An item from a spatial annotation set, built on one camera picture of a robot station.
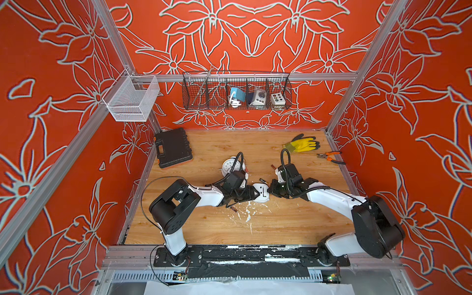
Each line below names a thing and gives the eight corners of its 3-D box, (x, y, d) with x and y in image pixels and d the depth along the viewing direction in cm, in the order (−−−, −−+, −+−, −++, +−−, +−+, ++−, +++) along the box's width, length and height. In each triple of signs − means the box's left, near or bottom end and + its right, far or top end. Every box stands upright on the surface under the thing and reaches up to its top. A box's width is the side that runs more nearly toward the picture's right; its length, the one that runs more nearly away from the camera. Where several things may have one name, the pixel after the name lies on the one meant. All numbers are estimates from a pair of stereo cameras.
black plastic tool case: (162, 171, 102) (158, 165, 97) (156, 139, 118) (153, 132, 113) (195, 161, 106) (193, 155, 101) (185, 131, 122) (183, 124, 118)
